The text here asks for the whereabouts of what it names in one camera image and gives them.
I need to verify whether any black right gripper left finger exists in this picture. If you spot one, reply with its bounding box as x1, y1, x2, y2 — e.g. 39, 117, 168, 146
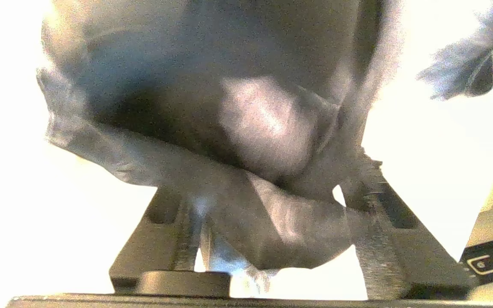
109, 187, 215, 296

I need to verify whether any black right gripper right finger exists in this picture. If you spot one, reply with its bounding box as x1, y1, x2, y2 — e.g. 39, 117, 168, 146
341, 148, 476, 301

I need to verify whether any black umbrella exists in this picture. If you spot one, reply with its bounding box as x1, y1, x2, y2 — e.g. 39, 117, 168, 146
36, 0, 493, 274

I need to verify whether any white tv cabinet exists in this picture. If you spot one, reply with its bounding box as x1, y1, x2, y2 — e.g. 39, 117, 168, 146
0, 0, 493, 308

